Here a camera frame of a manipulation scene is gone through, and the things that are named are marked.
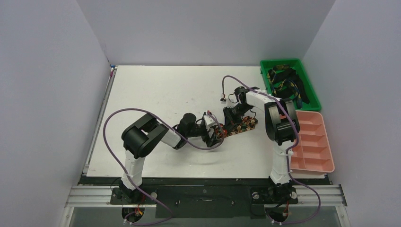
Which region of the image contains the colourful faces patterned tie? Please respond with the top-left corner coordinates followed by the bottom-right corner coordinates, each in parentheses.
top-left (214, 116), bottom-right (258, 139)

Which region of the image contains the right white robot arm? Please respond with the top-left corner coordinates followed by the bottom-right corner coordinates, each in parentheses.
top-left (223, 87), bottom-right (300, 203)

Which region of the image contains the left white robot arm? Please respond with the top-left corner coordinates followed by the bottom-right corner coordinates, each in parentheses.
top-left (119, 112), bottom-right (224, 203)

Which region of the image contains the black yellow patterned tie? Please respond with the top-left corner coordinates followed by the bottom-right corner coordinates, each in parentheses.
top-left (267, 64), bottom-right (310, 108)

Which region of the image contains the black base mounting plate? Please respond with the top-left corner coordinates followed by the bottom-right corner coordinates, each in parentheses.
top-left (92, 177), bottom-right (330, 222)

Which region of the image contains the green plastic bin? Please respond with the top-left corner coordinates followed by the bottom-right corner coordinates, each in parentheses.
top-left (260, 58), bottom-right (322, 112)

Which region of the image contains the pink divided tray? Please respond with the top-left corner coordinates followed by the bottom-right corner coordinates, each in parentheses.
top-left (290, 110), bottom-right (335, 175)

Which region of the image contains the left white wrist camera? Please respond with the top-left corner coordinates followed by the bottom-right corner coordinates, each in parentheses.
top-left (203, 114), bottom-right (218, 130)

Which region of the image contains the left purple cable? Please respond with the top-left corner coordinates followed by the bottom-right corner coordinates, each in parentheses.
top-left (103, 108), bottom-right (226, 226)

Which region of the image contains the aluminium rail frame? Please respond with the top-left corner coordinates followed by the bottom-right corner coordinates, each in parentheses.
top-left (65, 185), bottom-right (347, 208)

